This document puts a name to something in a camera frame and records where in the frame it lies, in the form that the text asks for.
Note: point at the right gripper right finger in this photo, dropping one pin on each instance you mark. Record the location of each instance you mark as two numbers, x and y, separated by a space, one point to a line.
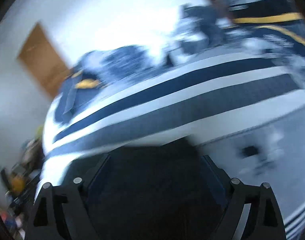
264 219

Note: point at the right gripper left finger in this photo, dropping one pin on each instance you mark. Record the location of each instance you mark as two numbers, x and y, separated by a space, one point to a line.
59 212

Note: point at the black puffer jacket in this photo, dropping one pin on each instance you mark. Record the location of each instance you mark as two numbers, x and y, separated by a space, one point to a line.
149 192

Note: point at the yellow container on desk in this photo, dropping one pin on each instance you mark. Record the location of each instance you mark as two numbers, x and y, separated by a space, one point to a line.
18 184

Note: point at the yellow plastic bag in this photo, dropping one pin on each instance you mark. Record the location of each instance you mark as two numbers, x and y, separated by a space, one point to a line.
39 132

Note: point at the blue white striped bedsheet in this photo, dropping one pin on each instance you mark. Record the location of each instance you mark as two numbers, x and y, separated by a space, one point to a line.
248 110

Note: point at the blue striped pillow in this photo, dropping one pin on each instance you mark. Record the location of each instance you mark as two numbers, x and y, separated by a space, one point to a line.
76 93

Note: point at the brown wooden door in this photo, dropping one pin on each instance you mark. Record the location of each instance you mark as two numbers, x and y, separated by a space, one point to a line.
41 59

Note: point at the blue tree print quilt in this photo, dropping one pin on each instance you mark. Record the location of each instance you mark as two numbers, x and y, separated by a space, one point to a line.
199 29

